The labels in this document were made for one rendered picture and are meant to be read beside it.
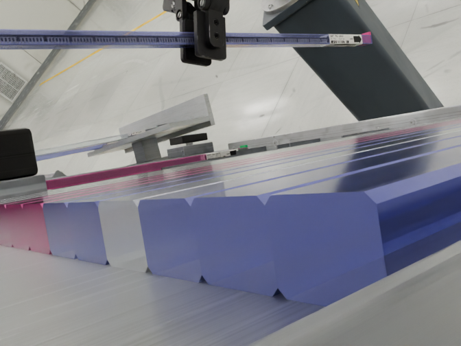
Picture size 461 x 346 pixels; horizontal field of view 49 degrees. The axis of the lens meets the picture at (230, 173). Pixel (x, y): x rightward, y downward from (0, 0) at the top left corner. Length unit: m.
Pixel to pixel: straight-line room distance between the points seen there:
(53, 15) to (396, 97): 8.09
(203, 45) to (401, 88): 0.91
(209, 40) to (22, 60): 8.30
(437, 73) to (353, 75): 0.65
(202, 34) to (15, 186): 0.23
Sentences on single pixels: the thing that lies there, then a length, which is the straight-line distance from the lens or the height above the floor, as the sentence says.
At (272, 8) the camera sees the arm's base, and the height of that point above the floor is 0.71.
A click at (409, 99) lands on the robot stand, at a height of 0.31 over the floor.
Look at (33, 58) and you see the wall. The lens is 8.79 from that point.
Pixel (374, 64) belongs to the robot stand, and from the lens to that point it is 1.27.
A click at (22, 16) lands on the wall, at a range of 8.93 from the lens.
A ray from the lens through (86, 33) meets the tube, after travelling 0.42.
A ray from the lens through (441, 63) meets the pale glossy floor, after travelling 1.91.
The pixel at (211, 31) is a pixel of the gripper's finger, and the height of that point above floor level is 0.99.
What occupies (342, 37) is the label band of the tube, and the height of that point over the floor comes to 0.84.
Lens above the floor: 1.13
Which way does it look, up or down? 30 degrees down
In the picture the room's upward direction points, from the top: 50 degrees counter-clockwise
